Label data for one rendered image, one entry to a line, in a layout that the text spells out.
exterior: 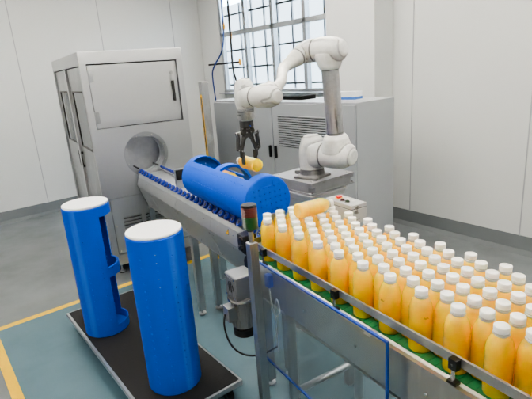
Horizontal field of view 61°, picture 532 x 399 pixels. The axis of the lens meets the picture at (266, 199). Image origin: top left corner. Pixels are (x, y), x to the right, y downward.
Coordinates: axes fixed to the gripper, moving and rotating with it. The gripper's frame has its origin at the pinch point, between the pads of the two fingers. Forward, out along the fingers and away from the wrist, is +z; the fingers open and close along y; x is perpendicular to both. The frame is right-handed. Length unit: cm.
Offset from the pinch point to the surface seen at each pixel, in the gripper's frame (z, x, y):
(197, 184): 20, -45, 14
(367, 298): 33, 107, 17
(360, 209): 24, 53, -30
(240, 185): 12.3, 5.9, 10.2
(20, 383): 130, -77, 133
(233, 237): 44.0, -4.0, 12.6
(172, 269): 45, 11, 54
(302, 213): 17, 53, 5
